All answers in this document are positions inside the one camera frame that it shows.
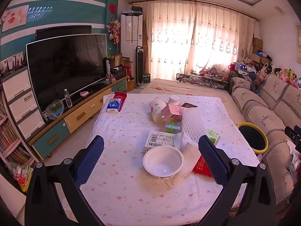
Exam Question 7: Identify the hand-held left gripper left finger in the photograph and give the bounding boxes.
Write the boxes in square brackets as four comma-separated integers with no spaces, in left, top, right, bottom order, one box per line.
[25,135,105,226]

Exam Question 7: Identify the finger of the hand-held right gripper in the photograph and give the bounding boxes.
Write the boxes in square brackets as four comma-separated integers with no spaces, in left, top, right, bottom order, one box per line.
[284,125,301,152]

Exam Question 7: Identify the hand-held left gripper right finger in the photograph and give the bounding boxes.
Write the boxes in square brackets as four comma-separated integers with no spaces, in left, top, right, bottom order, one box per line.
[198,135,277,226]

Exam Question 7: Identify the red snack packet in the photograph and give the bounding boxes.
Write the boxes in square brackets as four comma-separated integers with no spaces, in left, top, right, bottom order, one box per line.
[192,155,214,178]

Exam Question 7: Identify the white paper towel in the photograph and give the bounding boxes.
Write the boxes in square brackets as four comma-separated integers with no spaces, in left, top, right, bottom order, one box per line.
[165,132,204,187]

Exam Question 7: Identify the green snack wrapper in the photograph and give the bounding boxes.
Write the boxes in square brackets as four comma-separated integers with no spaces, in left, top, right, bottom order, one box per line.
[206,129,221,146]

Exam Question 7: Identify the white foam fruit net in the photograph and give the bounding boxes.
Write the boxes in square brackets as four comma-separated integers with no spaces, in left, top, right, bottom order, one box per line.
[182,107,207,144]

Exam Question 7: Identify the yellow-rimmed black trash bin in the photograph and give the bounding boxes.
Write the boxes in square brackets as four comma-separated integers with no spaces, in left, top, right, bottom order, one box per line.
[237,122,269,154]

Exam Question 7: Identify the white plastic bowl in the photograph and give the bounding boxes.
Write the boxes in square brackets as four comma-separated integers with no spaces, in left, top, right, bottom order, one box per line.
[143,145,184,179]

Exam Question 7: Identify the clear green plastic bottle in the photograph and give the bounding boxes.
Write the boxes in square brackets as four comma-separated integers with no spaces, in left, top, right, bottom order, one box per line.
[163,121,182,134]

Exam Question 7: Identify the white labelled food tray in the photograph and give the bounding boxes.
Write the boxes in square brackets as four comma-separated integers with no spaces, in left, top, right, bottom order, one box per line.
[144,131,177,149]

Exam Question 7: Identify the pink carton box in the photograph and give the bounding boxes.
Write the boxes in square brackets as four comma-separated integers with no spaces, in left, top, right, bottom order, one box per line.
[160,104,186,123]

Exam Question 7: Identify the white paper cup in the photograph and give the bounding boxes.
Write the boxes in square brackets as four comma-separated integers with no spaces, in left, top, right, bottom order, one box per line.
[149,99,168,124]

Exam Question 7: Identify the white plastic bag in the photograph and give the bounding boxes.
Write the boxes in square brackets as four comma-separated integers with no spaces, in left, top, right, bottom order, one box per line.
[287,139,301,186]

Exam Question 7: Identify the spotted white tablecloth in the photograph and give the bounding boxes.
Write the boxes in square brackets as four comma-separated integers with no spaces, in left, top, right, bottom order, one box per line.
[80,93,260,226]

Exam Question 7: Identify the beige sofa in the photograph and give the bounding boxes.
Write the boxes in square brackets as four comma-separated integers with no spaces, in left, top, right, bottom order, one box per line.
[229,74,301,205]

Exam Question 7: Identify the teal and yellow TV cabinet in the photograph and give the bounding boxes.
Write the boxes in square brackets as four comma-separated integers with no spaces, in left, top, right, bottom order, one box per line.
[28,75,130,159]

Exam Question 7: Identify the pile of plush toys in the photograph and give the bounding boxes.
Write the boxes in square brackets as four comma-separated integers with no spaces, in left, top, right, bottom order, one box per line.
[235,61,301,92]

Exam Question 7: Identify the blue tissue pack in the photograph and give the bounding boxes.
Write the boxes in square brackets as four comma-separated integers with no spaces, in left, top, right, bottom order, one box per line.
[106,98,122,113]

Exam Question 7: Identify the clear plastic container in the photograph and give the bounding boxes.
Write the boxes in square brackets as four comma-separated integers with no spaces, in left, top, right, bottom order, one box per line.
[46,99,64,120]

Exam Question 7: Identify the clear water bottle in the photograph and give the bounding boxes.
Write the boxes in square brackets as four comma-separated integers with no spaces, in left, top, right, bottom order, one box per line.
[63,89,72,108]

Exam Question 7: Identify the pile of colourful packets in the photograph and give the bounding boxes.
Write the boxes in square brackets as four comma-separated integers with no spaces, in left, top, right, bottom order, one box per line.
[7,162,33,192]

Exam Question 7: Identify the red flat box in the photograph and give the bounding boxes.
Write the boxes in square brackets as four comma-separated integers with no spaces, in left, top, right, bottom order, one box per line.
[110,92,127,111]

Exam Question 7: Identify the glass coffee table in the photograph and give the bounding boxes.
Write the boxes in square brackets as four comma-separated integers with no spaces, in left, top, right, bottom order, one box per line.
[176,72,228,90]

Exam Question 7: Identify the floral floor rug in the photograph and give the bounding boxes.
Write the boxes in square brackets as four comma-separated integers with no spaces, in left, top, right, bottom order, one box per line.
[141,78,233,99]

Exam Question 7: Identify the bookshelf with books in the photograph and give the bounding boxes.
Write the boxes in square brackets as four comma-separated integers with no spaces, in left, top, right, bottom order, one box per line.
[0,92,36,170]

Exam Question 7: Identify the white plastic drawer unit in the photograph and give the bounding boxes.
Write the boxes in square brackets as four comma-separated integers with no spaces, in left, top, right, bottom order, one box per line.
[1,66,46,142]

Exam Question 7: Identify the large curved television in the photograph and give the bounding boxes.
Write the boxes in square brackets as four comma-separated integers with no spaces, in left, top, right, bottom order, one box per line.
[26,34,109,113]

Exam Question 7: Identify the stacked cardboard boxes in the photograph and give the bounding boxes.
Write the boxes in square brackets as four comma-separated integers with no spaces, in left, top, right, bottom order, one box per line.
[249,34,271,64]

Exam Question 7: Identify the black tower fan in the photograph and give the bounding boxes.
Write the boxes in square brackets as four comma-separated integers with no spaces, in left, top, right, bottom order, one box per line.
[135,45,145,89]

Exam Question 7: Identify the cream embroidered curtain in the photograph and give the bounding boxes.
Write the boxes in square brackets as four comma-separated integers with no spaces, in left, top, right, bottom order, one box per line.
[141,1,255,82]

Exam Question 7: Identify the framed photo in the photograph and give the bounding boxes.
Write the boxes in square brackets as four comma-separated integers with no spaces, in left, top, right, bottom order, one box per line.
[0,51,24,72]

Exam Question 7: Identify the small black television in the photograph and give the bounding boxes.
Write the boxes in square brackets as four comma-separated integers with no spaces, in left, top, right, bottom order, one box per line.
[36,25,92,41]

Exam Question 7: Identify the hanging flower decoration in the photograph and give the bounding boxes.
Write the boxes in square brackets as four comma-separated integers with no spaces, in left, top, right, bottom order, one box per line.
[106,16,121,45]

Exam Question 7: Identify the white standing air conditioner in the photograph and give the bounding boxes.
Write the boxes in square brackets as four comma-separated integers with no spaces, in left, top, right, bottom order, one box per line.
[121,13,143,80]

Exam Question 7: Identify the pink wall poster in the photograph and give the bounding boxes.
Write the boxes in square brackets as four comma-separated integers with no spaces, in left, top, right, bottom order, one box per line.
[1,5,30,32]

